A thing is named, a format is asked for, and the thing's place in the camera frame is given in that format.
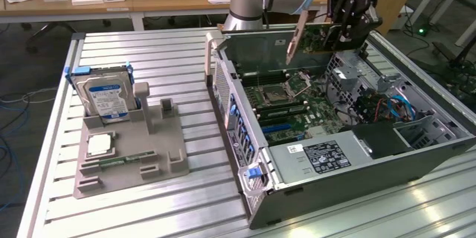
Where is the perforated metal drive cage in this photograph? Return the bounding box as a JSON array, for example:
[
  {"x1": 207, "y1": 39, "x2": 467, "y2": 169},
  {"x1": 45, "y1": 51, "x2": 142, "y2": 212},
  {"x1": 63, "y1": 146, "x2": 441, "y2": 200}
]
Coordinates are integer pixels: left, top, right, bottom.
[{"x1": 321, "y1": 51, "x2": 383, "y2": 123}]

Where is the blue expansion slot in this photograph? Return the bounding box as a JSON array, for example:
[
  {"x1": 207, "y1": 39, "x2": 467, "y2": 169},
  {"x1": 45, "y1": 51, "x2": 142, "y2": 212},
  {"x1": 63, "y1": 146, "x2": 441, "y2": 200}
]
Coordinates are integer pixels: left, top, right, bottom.
[{"x1": 261, "y1": 124, "x2": 291, "y2": 135}]

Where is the CPU socket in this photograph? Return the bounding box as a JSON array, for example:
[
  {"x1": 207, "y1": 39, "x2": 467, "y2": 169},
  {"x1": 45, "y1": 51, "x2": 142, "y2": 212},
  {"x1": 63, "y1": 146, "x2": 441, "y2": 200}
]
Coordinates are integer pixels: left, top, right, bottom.
[{"x1": 259, "y1": 83, "x2": 294, "y2": 105}]

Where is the green graphics card black cooler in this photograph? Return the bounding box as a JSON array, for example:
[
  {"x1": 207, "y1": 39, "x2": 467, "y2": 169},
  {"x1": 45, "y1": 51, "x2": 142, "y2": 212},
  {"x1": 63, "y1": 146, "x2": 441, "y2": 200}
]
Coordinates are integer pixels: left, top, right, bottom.
[{"x1": 285, "y1": 9, "x2": 363, "y2": 65}]

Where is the blue floor cable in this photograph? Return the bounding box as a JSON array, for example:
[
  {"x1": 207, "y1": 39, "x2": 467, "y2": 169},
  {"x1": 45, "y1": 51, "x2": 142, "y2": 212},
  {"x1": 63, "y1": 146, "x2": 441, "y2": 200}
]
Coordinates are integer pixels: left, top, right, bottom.
[{"x1": 0, "y1": 101, "x2": 30, "y2": 211}]

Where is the silver CPU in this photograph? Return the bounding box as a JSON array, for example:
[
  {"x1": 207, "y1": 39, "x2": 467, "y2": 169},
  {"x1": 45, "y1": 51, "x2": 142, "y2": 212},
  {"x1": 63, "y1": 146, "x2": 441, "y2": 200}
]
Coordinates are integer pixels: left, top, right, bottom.
[{"x1": 85, "y1": 134, "x2": 113, "y2": 158}]

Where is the white floor cable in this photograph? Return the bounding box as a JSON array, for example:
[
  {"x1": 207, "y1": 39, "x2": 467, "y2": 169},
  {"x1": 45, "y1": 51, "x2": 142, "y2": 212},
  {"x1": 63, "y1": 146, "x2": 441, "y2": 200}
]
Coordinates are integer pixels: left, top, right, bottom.
[{"x1": 0, "y1": 87, "x2": 55, "y2": 105}]

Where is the silver chipset heatsink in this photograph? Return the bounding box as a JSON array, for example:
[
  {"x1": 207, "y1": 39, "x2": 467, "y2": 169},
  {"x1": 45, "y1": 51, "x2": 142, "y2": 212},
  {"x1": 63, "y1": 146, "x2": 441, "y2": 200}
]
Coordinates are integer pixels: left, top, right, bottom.
[{"x1": 310, "y1": 125, "x2": 334, "y2": 136}]

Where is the dark grey PC case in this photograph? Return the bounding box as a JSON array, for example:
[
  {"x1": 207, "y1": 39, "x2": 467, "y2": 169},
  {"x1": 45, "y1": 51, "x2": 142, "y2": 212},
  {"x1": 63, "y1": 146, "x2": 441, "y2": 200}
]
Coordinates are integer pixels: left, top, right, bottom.
[{"x1": 205, "y1": 20, "x2": 476, "y2": 230}]

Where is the metal socket cover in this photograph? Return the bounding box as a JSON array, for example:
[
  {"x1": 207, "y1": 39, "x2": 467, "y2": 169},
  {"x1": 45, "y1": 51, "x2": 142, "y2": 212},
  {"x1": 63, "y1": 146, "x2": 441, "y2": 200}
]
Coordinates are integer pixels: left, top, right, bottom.
[{"x1": 283, "y1": 70, "x2": 313, "y2": 94}]

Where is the green RAM stick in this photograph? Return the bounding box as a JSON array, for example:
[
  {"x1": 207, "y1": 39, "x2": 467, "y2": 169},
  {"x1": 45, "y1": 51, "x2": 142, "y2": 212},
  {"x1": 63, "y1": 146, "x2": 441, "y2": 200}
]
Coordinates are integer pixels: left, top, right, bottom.
[
  {"x1": 81, "y1": 150, "x2": 155, "y2": 168},
  {"x1": 258, "y1": 106, "x2": 307, "y2": 119}
]

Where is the black stand base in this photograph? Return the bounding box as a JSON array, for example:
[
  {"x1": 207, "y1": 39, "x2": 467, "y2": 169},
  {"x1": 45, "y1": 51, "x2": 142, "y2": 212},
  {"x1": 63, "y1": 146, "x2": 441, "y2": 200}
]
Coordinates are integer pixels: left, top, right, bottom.
[{"x1": 430, "y1": 41, "x2": 476, "y2": 94}]

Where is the blue data wire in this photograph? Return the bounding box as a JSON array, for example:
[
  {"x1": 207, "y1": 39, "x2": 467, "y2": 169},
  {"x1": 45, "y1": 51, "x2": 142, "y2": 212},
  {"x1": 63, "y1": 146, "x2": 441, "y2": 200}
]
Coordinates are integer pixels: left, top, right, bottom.
[{"x1": 383, "y1": 94, "x2": 417, "y2": 123}]

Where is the grey parts rack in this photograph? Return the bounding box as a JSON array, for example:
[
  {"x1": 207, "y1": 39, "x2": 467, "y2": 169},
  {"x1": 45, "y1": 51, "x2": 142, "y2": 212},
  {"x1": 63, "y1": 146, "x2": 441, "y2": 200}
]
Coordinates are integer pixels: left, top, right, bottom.
[{"x1": 71, "y1": 81, "x2": 190, "y2": 200}]

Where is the black chair base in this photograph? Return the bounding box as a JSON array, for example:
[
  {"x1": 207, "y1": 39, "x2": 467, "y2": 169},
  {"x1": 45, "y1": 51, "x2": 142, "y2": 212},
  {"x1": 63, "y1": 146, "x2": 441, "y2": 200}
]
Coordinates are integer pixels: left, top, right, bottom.
[{"x1": 19, "y1": 20, "x2": 77, "y2": 54}]

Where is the grey power supply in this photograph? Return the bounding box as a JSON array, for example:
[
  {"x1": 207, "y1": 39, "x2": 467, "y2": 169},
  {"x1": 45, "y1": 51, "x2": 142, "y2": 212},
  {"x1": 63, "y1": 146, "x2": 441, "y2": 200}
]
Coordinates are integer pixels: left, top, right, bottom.
[{"x1": 266, "y1": 130, "x2": 371, "y2": 189}]

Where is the wooden desk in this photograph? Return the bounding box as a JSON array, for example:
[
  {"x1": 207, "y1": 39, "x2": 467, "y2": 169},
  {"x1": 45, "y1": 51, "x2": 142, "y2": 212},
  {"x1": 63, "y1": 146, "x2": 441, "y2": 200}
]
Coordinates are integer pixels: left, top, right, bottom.
[{"x1": 0, "y1": 0, "x2": 335, "y2": 31}]

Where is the hard disk with blue carrier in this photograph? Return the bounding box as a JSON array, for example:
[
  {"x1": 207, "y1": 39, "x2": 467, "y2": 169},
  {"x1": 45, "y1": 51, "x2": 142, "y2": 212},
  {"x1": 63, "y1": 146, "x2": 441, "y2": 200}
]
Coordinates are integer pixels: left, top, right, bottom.
[{"x1": 65, "y1": 64, "x2": 135, "y2": 124}]

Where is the green motherboard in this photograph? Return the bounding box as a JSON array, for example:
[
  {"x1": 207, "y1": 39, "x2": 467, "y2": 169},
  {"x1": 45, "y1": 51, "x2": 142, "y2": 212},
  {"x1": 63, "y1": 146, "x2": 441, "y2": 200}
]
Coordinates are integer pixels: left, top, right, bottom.
[{"x1": 235, "y1": 66, "x2": 357, "y2": 143}]

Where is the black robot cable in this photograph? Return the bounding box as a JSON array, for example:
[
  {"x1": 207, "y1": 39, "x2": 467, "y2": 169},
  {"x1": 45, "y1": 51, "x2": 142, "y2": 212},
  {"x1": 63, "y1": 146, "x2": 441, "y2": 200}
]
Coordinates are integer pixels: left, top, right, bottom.
[{"x1": 251, "y1": 0, "x2": 270, "y2": 30}]

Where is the grey disk bay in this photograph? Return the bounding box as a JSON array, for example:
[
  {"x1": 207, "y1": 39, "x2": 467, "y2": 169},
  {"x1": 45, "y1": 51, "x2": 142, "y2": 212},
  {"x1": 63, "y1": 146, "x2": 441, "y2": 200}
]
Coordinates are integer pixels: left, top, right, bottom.
[{"x1": 393, "y1": 111, "x2": 465, "y2": 151}]

